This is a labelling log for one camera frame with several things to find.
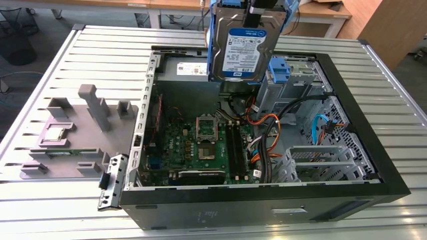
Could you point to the grey parts rack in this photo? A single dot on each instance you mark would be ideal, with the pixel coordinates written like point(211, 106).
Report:
point(83, 145)

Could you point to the long wooden top desk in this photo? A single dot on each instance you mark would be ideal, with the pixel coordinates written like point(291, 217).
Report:
point(100, 3)

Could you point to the silver drive cage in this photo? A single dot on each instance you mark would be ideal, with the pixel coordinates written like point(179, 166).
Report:
point(271, 97)

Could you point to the green motherboard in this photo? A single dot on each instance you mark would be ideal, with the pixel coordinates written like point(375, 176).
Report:
point(180, 140)

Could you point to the metal card retention bracket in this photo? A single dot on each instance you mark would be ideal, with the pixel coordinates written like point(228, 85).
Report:
point(115, 175)

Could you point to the empty blue drive carrier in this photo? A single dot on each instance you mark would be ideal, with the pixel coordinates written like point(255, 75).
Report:
point(282, 72)

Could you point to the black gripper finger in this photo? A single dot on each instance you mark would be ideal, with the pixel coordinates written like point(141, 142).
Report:
point(251, 20)

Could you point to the silver CPU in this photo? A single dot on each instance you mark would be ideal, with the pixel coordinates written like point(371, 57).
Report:
point(55, 134)

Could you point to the short wooden top desk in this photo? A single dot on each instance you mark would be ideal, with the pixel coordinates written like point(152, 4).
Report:
point(304, 11)

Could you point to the brown wooden cabinet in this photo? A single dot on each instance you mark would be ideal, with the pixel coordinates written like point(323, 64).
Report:
point(394, 37)

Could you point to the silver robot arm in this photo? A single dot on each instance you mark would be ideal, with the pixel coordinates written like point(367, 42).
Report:
point(294, 6)

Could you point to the silver disk bay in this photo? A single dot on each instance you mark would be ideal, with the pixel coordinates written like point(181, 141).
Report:
point(320, 163)

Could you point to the CPU socket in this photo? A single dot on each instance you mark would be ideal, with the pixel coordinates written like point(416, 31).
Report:
point(207, 153)

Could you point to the grey power supply unit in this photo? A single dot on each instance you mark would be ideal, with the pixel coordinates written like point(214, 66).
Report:
point(167, 72)

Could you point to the hard disk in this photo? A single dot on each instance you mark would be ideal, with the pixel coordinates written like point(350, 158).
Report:
point(247, 55)

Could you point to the black graphics card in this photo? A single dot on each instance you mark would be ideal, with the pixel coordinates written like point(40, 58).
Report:
point(200, 176)

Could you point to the green RAM stick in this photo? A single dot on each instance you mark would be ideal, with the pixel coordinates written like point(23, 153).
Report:
point(81, 151)

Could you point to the black RAM slot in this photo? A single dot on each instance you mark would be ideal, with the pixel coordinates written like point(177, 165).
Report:
point(232, 150)
point(242, 150)

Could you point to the black PC case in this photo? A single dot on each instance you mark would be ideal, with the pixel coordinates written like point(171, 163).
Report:
point(234, 212)

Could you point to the black mesh basket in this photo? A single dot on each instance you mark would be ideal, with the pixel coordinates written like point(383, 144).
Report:
point(20, 23)

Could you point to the black bin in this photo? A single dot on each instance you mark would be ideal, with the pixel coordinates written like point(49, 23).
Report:
point(21, 52)

